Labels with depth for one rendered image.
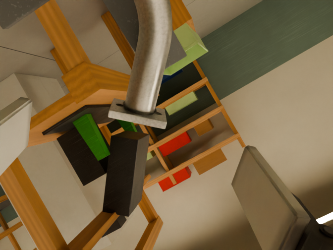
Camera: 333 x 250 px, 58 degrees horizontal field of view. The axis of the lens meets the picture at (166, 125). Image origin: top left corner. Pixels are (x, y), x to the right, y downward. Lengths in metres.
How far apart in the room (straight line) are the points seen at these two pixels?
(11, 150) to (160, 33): 0.16
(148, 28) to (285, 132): 6.12
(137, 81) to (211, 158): 5.49
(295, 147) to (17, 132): 6.32
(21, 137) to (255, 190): 0.13
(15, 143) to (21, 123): 0.01
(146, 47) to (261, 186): 0.16
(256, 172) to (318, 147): 6.37
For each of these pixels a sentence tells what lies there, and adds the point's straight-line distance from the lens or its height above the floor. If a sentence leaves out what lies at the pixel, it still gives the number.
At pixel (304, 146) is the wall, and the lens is 6.47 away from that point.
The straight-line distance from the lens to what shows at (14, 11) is 0.34.
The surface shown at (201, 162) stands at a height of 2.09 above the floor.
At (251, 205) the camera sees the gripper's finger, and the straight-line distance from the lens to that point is 0.17.
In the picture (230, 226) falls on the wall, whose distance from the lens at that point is 6.69.
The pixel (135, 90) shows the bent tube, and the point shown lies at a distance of 0.28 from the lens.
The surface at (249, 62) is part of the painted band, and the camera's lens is 6.24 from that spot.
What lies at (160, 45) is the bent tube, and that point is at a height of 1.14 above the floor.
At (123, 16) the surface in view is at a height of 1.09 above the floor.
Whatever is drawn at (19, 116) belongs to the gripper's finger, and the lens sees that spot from 0.17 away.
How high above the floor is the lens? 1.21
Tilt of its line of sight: 1 degrees down
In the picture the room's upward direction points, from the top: 150 degrees clockwise
